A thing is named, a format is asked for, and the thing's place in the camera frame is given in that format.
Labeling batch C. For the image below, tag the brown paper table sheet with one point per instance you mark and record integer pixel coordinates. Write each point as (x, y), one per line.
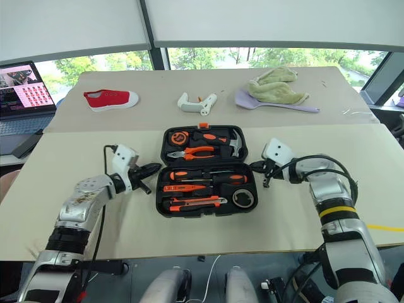
(158, 82)

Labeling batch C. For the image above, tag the small black floor piece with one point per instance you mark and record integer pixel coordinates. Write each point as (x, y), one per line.
(201, 258)

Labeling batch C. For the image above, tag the long shaft orange black screwdriver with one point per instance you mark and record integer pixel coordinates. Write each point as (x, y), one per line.
(183, 174)

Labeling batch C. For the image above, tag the pale green towel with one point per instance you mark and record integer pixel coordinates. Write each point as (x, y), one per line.
(271, 88)

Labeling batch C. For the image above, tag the black electrical tape roll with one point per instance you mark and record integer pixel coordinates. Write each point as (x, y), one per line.
(234, 198)

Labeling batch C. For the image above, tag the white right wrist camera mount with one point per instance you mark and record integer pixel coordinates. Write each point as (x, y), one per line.
(277, 151)

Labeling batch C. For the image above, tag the purple silicone spatula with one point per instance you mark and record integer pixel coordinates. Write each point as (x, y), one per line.
(244, 101)

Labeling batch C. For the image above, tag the silver robot leg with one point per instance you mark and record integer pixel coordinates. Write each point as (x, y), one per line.
(170, 284)
(243, 285)

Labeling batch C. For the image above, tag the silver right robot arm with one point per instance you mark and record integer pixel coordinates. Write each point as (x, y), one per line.
(331, 189)

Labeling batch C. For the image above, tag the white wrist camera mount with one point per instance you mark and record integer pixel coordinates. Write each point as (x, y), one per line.
(277, 151)
(121, 158)

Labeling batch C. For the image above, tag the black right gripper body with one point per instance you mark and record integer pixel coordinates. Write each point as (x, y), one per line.
(268, 167)

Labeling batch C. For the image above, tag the black tool case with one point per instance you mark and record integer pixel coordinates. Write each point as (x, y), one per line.
(206, 161)

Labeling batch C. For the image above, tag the silver left robot leg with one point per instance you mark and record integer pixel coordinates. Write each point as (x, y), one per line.
(170, 284)

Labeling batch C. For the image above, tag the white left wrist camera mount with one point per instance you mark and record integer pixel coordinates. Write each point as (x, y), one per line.
(121, 158)

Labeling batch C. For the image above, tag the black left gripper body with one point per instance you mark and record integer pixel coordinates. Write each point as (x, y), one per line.
(137, 176)

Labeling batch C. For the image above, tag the dark window frame post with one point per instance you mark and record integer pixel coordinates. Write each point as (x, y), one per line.
(158, 53)

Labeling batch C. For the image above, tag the narrow white roller blind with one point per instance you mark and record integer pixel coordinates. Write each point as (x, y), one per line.
(63, 22)

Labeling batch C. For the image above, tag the orange voltage tester pen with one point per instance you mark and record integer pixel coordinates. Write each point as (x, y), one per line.
(176, 188)

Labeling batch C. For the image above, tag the white glue gun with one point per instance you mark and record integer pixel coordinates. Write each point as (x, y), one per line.
(187, 107)

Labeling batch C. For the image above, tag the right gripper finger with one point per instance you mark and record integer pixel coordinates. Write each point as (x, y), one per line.
(258, 163)
(259, 169)

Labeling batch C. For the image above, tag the wide white roller blind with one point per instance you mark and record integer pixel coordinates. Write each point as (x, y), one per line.
(268, 19)

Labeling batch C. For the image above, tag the open dark laptop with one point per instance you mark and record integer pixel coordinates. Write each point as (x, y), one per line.
(22, 88)

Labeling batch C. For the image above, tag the red canvas shoe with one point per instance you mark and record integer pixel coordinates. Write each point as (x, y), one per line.
(107, 99)

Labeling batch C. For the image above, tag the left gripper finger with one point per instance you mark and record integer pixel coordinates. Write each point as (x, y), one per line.
(150, 166)
(150, 173)

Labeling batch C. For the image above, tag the orange black utility knife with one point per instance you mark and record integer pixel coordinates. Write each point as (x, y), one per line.
(189, 203)

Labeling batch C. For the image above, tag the flat black phone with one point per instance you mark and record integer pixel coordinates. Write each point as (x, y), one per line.
(28, 142)

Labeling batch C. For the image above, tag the light beige paper table sheet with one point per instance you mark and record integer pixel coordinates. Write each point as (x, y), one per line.
(63, 151)

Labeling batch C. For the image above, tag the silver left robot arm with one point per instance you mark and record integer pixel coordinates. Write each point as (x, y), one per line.
(85, 195)

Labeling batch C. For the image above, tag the orange black tape measure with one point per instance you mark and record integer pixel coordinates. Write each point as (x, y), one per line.
(178, 138)

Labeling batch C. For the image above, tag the black table foot bar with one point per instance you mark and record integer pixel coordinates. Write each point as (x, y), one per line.
(104, 266)

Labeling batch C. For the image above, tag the dark grey slanted panel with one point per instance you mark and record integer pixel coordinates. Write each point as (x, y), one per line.
(383, 79)

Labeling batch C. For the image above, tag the person bare knee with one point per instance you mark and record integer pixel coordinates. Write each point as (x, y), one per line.
(6, 184)

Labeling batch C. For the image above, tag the blue round object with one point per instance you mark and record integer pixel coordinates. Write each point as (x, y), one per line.
(60, 102)

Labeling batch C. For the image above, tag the silver right robot leg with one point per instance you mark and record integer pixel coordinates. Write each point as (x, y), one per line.
(243, 285)

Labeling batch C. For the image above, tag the black floor device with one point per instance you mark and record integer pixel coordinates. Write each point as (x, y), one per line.
(276, 284)

